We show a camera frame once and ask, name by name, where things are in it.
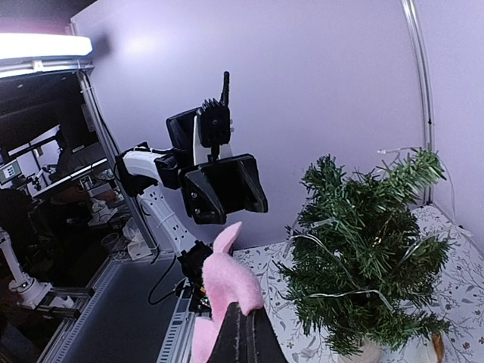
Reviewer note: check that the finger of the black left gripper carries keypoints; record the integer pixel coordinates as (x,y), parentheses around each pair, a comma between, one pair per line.
(202,203)
(254,198)

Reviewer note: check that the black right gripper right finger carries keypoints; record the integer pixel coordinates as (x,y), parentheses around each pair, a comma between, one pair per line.
(262,345)

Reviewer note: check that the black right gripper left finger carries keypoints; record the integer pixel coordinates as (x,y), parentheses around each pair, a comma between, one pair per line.
(230,346)

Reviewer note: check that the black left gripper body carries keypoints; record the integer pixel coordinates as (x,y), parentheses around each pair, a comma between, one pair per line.
(223,173)

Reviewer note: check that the pink bow ornament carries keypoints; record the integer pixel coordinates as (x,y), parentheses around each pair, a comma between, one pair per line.
(225,281)

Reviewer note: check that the pale round tree base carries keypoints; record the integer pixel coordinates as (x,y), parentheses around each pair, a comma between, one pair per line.
(368,352)

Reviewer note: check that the clear string light garland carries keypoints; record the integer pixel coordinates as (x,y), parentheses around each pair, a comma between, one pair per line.
(356,241)

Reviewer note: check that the small green christmas tree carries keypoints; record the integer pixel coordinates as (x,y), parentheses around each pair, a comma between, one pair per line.
(346,327)

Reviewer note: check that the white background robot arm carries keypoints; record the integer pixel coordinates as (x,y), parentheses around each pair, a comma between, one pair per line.
(30,289)

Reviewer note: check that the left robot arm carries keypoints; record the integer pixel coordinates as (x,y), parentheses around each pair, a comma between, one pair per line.
(141,180)

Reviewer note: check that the cluttered background desk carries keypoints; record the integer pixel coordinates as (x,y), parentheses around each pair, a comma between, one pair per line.
(15,204)

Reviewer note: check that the seated person in background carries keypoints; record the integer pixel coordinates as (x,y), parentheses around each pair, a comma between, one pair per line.
(69,162)

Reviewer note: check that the front aluminium rail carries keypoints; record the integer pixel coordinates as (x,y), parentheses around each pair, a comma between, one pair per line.
(139,313)

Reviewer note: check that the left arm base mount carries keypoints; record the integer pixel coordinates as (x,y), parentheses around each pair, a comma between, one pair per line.
(191,266)

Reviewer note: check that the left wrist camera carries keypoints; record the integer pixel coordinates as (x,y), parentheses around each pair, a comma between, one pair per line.
(212,131)

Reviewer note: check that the left aluminium frame post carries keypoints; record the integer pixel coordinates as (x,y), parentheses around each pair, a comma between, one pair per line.
(423,70)

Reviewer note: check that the overhead ring light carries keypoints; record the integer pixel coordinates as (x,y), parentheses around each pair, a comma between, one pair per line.
(33,45)

